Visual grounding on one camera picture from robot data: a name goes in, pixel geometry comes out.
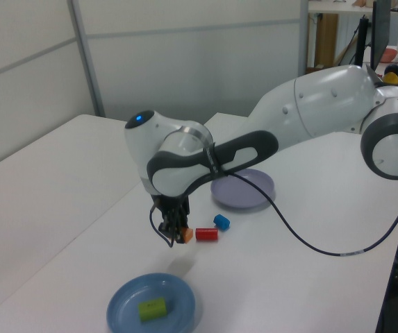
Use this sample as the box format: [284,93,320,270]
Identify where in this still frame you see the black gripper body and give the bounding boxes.
[151,194,191,227]

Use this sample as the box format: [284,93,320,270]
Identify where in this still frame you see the red cylinder block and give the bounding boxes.
[194,227,219,241]

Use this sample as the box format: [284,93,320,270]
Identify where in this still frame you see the blue block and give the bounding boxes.
[213,214,231,231]

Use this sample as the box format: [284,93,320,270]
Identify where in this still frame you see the green block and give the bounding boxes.
[138,296,168,323]

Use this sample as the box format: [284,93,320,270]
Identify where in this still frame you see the purple plate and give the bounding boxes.
[210,169,276,210]

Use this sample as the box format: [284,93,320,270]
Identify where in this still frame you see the blue plate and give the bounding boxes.
[106,273,198,333]

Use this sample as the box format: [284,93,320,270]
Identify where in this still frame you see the brown wooden cabinet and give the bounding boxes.
[315,13,338,69]

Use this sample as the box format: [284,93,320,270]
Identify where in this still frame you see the grey metal plate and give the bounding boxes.
[365,64,384,85]

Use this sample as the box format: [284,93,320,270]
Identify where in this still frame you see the black monitor pole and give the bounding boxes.
[356,15,372,67]

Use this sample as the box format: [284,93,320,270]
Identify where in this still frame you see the red bowl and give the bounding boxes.
[381,48,398,64]

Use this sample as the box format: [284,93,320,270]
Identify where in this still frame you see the black monitor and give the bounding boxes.
[372,0,392,71]

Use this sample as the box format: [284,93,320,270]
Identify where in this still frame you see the black cable strap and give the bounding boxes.
[201,141,222,174]

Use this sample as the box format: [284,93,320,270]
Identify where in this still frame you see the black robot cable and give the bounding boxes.
[149,166,398,257]

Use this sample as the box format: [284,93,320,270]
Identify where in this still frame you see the grey partition post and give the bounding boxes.
[67,0,106,118]
[298,0,310,77]

